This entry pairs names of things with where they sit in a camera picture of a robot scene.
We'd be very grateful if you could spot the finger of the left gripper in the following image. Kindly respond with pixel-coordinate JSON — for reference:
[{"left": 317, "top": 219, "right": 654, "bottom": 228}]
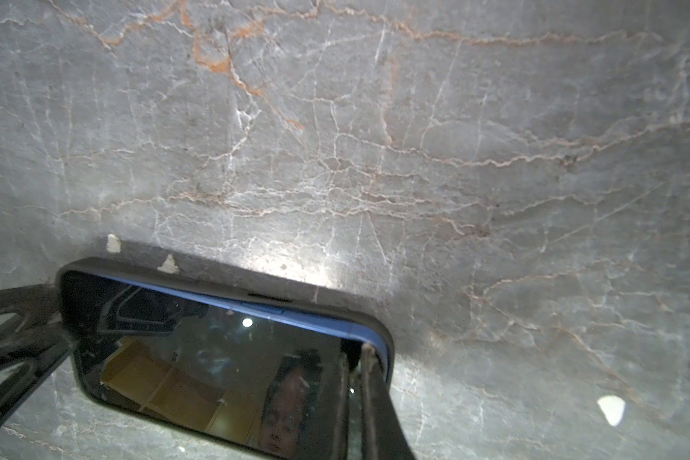
[{"left": 0, "top": 285, "right": 74, "bottom": 427}]

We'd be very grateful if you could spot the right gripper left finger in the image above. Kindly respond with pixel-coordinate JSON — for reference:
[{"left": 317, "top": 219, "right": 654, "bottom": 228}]
[{"left": 295, "top": 353, "right": 350, "bottom": 460}]

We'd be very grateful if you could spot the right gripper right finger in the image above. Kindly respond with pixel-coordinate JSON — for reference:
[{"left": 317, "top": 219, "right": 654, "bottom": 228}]
[{"left": 361, "top": 344, "right": 416, "bottom": 460}]

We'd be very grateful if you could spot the black phone case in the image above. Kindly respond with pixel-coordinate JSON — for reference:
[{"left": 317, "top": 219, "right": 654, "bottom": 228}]
[{"left": 54, "top": 257, "right": 396, "bottom": 460}]

